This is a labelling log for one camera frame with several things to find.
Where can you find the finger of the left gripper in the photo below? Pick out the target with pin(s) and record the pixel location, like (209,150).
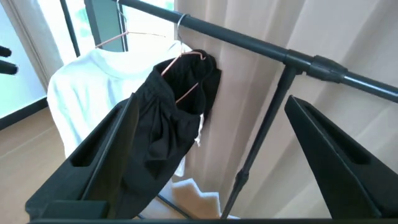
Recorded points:
(4,51)
(7,68)

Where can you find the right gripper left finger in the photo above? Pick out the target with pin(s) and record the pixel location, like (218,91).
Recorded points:
(102,174)

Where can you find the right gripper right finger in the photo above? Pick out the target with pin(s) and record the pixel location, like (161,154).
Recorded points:
(339,180)

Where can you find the black garment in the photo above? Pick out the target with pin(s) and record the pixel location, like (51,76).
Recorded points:
(161,130)

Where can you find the white garment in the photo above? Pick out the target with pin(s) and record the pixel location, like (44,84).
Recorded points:
(93,87)

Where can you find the pink clothes hanger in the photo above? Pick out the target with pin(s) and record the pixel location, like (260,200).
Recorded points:
(186,53)
(124,33)

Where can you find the black clothes rack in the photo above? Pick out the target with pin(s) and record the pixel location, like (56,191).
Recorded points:
(248,39)

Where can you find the beige curtain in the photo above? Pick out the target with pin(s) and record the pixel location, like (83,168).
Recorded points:
(264,93)
(31,40)

